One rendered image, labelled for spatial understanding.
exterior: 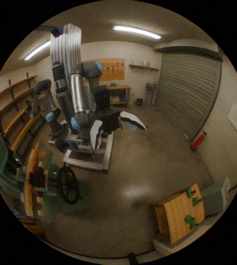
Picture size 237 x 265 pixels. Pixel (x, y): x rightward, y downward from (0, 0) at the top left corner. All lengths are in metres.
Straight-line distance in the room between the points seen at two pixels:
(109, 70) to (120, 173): 3.27
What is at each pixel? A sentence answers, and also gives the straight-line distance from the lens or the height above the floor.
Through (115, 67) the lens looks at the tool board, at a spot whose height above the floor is 1.56.
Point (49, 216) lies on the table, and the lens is 0.70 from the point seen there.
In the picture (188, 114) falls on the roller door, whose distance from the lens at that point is 2.61.
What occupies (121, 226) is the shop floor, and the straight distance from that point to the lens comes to 1.46.
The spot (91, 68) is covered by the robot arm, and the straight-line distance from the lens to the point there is 0.61.
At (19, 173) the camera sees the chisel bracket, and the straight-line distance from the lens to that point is 0.69.
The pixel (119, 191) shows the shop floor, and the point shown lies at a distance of 1.36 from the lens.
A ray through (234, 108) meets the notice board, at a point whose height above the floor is 1.57.
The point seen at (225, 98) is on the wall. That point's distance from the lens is 2.32.
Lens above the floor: 1.36
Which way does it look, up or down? 43 degrees down
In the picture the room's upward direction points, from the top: straight up
